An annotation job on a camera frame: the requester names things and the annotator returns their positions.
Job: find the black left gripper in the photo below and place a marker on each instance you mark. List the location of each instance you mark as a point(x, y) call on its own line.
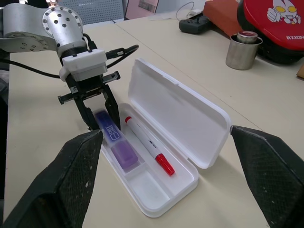
point(88, 86)

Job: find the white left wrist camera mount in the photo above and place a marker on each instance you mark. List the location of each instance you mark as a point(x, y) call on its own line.
point(85, 63)

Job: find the red-topped metal cylinder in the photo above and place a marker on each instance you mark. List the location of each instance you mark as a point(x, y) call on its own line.
point(247, 36)

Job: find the white plastic pencil case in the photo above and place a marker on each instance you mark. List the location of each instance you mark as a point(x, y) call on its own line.
point(180, 114)

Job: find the pink framed board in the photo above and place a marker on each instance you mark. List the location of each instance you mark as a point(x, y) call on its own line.
point(142, 8)

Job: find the purple marker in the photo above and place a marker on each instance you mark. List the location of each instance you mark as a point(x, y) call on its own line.
point(123, 154)

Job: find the black game controller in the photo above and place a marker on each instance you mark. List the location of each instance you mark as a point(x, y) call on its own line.
point(193, 23)

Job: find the brown cardboard piece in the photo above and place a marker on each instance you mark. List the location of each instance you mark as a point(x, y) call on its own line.
point(300, 71)

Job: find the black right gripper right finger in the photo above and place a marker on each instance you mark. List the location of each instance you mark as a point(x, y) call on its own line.
point(273, 171)

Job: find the grey perforated panel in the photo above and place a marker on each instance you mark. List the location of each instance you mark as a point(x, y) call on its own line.
point(99, 10)

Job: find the orange box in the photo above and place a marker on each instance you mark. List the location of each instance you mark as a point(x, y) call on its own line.
point(221, 16)

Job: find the red marker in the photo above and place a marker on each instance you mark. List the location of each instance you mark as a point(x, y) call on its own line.
point(152, 147)

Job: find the stainless steel cup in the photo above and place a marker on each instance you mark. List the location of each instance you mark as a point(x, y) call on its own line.
point(241, 55)

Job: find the red black cartoon bag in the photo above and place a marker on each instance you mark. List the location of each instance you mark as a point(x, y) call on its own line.
point(273, 26)

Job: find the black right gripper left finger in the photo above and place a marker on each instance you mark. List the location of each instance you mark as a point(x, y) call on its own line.
point(59, 180)

